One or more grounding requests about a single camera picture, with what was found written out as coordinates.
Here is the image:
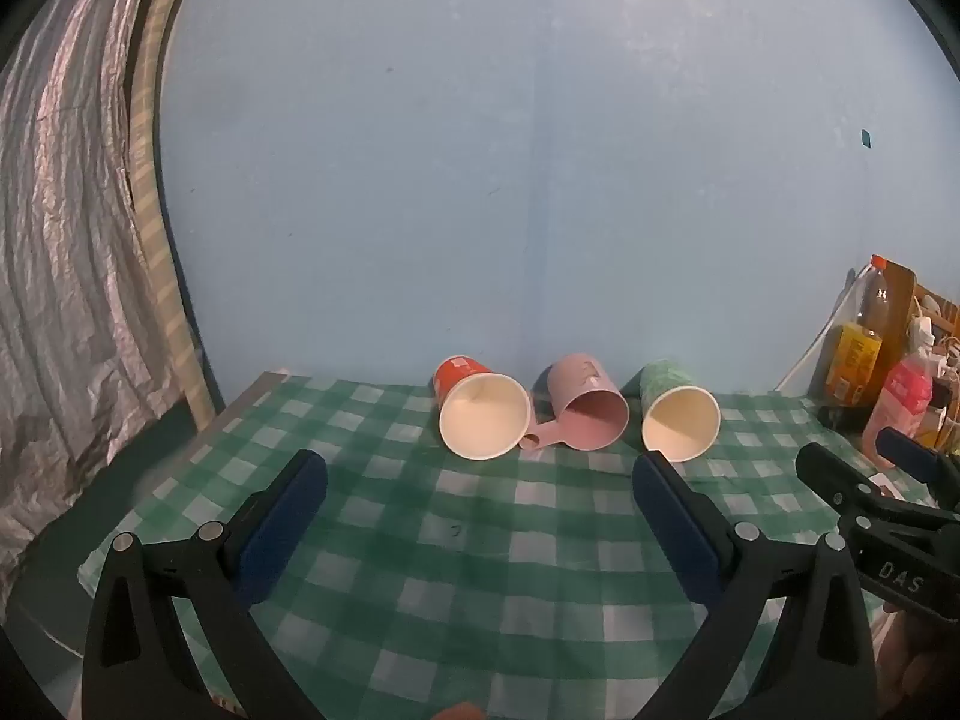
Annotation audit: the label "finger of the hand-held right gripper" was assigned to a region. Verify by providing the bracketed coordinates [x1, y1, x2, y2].
[796, 441, 960, 527]
[876, 426, 960, 508]

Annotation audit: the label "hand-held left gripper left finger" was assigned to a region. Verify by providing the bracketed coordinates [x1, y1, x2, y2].
[81, 448, 329, 720]

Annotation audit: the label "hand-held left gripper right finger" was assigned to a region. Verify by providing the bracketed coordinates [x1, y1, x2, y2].
[631, 450, 879, 720]

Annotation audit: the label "green paper cup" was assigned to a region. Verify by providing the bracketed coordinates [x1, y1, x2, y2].
[638, 359, 722, 463]

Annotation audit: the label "pink plastic mug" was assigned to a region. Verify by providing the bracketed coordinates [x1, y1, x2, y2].
[520, 352, 629, 454]

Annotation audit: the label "red paper cup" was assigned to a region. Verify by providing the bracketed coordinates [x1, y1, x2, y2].
[433, 355, 533, 462]

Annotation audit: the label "pink plastic bottle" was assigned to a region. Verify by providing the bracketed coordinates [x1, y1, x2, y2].
[862, 355, 935, 458]

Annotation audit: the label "amber bottle with orange cap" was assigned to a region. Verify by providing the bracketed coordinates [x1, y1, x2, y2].
[820, 255, 898, 421]

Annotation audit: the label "white power plugs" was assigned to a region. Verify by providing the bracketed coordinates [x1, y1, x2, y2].
[909, 292, 960, 383]

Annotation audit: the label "brown wooden board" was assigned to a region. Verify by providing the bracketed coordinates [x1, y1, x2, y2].
[885, 262, 960, 372]

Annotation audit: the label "green checked tablecloth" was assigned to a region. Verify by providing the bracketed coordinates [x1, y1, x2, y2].
[77, 371, 942, 720]

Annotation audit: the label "silver foil curtain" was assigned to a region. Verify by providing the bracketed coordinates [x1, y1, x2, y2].
[0, 0, 220, 593]

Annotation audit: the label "green striped fabric band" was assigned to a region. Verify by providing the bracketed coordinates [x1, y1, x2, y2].
[130, 0, 218, 430]

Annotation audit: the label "white cable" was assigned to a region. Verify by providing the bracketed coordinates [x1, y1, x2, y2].
[772, 268, 857, 395]

